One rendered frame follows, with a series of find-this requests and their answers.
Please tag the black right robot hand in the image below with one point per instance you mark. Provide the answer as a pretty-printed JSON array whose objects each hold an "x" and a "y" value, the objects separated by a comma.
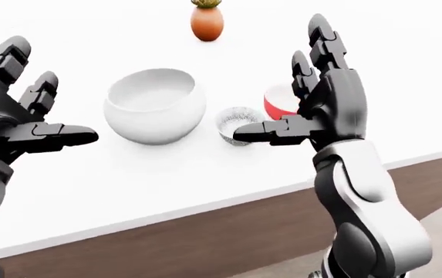
[{"x": 336, "y": 101}]

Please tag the red bowl white inside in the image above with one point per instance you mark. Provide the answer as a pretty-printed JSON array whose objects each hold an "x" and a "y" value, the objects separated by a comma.
[{"x": 280, "y": 101}]

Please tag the small speckled white bowl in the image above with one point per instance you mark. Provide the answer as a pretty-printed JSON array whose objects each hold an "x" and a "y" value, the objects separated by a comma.
[{"x": 240, "y": 117}]

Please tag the large white bowl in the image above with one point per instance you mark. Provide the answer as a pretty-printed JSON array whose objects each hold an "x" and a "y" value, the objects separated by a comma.
[{"x": 155, "y": 105}]

